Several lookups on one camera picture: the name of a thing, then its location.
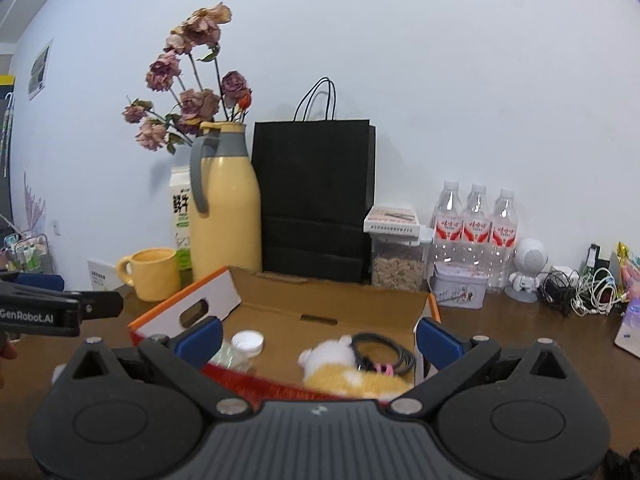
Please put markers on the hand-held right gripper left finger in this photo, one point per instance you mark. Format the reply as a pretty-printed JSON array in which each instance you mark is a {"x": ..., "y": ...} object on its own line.
[{"x": 200, "y": 342}]

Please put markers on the yellow thermos jug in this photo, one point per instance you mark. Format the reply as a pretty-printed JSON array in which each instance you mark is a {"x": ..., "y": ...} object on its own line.
[{"x": 225, "y": 210}]

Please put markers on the colourful snack packets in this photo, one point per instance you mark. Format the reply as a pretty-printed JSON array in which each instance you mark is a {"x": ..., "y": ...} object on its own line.
[{"x": 629, "y": 270}]

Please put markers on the white tin box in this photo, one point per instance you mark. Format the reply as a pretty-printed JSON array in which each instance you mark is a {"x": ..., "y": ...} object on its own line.
[{"x": 457, "y": 287}]

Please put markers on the clear water bottle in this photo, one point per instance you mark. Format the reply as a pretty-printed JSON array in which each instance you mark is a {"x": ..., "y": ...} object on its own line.
[
  {"x": 476, "y": 225},
  {"x": 502, "y": 240},
  {"x": 447, "y": 220}
]

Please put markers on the flat white red carton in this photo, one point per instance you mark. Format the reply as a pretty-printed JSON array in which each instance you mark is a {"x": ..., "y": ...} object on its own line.
[{"x": 392, "y": 220}]

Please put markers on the white round cap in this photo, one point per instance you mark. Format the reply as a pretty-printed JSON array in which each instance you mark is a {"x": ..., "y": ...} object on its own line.
[{"x": 247, "y": 344}]

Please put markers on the black paper bag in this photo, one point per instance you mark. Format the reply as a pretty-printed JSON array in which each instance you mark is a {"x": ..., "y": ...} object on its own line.
[{"x": 312, "y": 195}]

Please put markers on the white yellow plush toy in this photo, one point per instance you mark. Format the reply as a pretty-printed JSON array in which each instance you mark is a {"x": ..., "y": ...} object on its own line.
[{"x": 345, "y": 380}]

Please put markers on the purple plant wall decal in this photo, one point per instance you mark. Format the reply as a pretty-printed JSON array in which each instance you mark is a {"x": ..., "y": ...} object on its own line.
[{"x": 35, "y": 207}]

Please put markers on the purple tissue pack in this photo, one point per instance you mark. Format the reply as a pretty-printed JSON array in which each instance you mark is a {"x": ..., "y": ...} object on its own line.
[{"x": 631, "y": 325}]

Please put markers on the person's left hand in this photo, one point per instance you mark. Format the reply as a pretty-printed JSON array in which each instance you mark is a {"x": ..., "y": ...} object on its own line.
[{"x": 7, "y": 350}]

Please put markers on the pink clip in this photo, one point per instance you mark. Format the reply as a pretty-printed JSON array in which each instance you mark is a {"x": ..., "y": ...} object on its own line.
[{"x": 382, "y": 369}]

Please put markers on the clear seed container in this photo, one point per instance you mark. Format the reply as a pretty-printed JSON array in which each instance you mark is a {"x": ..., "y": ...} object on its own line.
[{"x": 397, "y": 265}]

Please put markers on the orange red cardboard box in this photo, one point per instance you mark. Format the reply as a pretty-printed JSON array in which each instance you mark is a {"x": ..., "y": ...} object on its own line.
[{"x": 320, "y": 305}]

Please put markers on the clear green plastic bottle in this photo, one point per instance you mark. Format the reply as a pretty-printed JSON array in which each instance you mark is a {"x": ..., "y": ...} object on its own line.
[{"x": 230, "y": 357}]

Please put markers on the white robot figurine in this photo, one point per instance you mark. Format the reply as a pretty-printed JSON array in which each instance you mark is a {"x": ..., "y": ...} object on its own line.
[{"x": 527, "y": 260}]

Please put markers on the white booklet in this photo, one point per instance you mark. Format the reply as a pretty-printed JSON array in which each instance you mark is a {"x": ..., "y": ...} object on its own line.
[{"x": 102, "y": 275}]

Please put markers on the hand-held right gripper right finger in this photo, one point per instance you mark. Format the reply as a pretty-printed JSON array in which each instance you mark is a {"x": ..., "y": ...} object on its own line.
[{"x": 440, "y": 342}]

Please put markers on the white green milk carton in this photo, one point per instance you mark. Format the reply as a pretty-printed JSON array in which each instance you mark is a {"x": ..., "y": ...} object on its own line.
[{"x": 181, "y": 210}]

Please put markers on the wall picture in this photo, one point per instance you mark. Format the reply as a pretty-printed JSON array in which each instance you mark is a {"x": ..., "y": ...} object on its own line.
[{"x": 40, "y": 70}]

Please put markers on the dried rose bouquet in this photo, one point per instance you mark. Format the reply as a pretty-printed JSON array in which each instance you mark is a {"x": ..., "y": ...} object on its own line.
[{"x": 197, "y": 95}]

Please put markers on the white wall outlet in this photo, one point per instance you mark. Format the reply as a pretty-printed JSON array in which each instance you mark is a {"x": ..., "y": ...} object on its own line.
[{"x": 57, "y": 227}]

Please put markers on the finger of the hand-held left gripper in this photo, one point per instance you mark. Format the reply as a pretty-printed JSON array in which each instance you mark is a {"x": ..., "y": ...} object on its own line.
[
  {"x": 40, "y": 282},
  {"x": 102, "y": 305}
]

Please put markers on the yellow mug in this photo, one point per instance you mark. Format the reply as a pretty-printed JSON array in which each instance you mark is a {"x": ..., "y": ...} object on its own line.
[{"x": 152, "y": 275}]

